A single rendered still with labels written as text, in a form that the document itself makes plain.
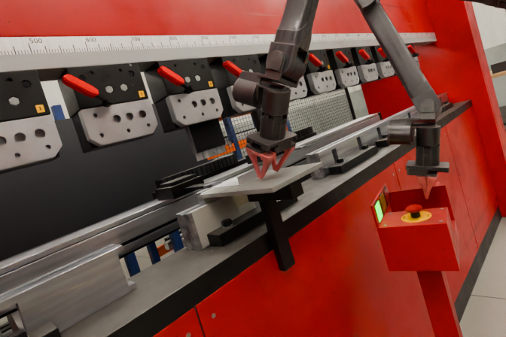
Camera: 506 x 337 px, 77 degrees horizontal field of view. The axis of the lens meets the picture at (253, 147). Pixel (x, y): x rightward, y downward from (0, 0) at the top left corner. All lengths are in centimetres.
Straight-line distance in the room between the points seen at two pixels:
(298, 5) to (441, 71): 215
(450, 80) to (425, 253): 196
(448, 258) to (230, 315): 52
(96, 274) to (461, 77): 252
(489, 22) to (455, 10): 557
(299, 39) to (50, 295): 65
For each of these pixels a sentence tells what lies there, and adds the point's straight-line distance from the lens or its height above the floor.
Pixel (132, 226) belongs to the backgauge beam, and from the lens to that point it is 101.
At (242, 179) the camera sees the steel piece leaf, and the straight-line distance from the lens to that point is 76.
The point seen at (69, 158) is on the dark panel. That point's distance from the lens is 126.
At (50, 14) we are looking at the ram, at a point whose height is 145.
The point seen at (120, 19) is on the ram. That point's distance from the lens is 83.
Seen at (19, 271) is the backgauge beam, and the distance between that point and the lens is 95.
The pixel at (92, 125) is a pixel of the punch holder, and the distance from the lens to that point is 72.
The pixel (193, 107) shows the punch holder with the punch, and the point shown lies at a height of 121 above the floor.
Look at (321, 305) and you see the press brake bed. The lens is 96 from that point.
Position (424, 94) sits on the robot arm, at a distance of 96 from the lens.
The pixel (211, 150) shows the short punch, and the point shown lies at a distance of 88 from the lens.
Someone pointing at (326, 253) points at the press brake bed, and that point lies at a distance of 97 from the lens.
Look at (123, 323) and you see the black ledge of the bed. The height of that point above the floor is 87.
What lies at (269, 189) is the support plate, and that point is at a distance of 63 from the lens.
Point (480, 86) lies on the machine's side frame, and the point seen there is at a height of 94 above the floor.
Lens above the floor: 112
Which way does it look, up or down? 3 degrees down
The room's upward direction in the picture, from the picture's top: 17 degrees counter-clockwise
